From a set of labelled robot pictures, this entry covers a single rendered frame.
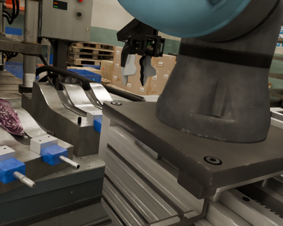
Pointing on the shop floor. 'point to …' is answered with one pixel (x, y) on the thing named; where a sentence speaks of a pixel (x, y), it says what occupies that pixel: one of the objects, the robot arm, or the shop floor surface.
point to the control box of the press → (63, 28)
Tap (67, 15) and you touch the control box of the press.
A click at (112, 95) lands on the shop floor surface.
